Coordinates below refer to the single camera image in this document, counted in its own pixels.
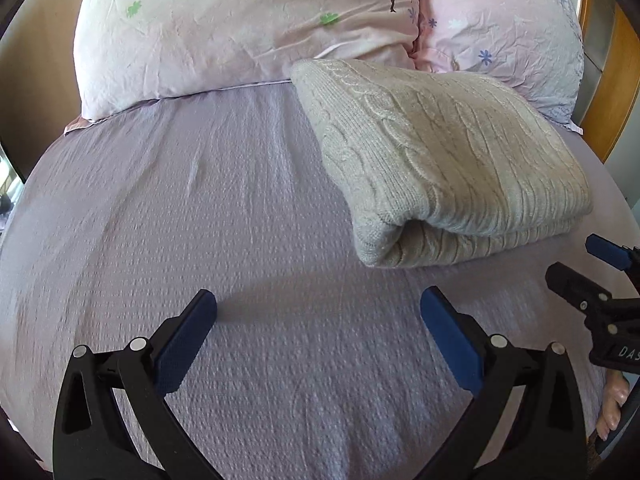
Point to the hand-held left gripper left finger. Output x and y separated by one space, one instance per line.
182 342

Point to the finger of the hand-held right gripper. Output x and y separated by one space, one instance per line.
607 252
575 287

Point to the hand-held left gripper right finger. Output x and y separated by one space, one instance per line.
452 340

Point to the person's right hand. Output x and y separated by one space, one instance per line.
612 405

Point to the lavender textured bed sheet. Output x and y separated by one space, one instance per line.
250 260

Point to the wooden headboard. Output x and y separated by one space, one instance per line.
617 85

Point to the pale pink floral pillow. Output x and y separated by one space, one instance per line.
240 30

